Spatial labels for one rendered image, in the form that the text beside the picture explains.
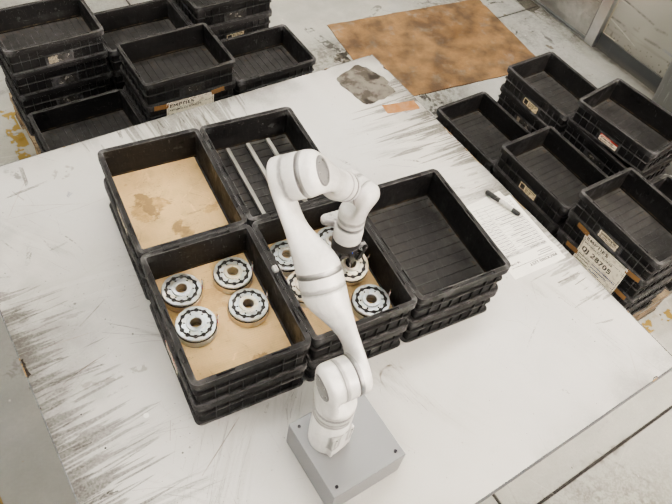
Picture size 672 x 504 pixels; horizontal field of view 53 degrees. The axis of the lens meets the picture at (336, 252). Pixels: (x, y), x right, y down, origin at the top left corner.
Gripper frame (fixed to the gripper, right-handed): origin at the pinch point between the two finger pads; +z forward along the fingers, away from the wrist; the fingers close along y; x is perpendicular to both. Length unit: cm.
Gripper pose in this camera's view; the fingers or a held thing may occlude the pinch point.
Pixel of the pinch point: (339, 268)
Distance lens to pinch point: 180.9
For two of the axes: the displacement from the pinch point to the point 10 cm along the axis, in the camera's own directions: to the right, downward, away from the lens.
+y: 8.8, -2.8, 3.7
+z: -1.3, 6.1, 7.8
